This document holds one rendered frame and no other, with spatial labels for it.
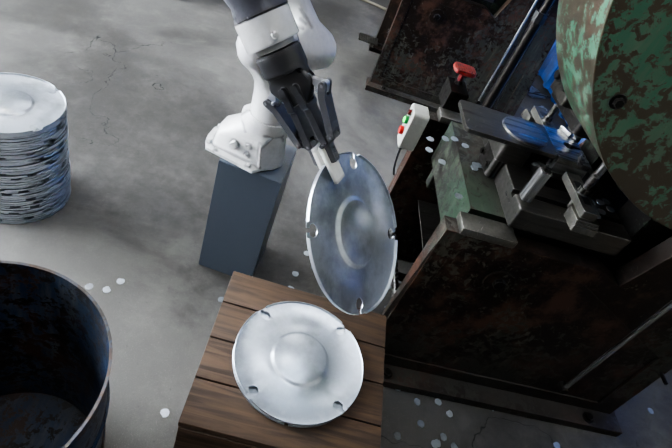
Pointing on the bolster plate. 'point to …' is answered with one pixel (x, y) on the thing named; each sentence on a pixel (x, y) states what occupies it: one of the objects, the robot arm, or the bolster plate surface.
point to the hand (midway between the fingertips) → (328, 163)
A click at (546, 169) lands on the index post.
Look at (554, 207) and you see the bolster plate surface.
